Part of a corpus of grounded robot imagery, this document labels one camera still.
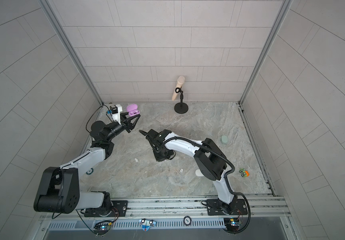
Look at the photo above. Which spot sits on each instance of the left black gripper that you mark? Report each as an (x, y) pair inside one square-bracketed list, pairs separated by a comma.
[(128, 128)]

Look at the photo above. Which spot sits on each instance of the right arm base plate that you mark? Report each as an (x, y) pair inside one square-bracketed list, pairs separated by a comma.
[(215, 207)]

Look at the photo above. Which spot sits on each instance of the left green circuit board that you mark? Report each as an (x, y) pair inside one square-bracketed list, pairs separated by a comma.
[(103, 227)]

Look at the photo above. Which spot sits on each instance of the purple earbud charging case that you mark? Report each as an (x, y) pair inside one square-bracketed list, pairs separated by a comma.
[(132, 110)]

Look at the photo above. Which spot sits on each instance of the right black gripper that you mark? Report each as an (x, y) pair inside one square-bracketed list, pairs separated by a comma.
[(159, 159)]

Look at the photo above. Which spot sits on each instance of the aluminium rail frame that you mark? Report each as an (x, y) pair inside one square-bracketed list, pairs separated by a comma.
[(169, 207)]

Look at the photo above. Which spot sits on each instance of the black microphone stand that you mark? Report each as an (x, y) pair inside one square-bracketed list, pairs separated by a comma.
[(181, 107)]

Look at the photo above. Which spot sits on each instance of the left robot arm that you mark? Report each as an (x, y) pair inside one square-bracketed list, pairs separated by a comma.
[(59, 191)]

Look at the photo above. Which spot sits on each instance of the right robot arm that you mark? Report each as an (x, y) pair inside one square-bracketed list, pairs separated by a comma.
[(212, 164)]

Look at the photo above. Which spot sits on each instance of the right green circuit board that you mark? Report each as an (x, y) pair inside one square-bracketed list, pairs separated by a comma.
[(231, 225)]

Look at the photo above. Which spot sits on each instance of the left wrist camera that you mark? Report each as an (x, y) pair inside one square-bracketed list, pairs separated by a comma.
[(114, 112)]

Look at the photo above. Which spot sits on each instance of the white earbud charging case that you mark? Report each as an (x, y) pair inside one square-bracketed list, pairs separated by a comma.
[(199, 173)]

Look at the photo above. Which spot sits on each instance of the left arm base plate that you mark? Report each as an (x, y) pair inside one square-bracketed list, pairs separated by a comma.
[(114, 209)]

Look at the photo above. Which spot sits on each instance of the blue ring sticker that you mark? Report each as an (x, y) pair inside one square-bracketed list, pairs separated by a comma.
[(90, 171)]

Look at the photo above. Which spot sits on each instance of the green earbud charging case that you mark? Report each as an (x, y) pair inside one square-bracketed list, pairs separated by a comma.
[(224, 139)]

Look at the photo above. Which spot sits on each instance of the green orange toy car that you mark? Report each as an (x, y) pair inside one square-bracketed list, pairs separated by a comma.
[(244, 173)]

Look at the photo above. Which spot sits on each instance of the green circuit board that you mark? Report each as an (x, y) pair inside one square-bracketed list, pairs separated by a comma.
[(231, 225), (103, 227)]

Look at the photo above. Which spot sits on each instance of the beige microphone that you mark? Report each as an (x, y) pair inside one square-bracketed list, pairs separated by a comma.
[(180, 82)]

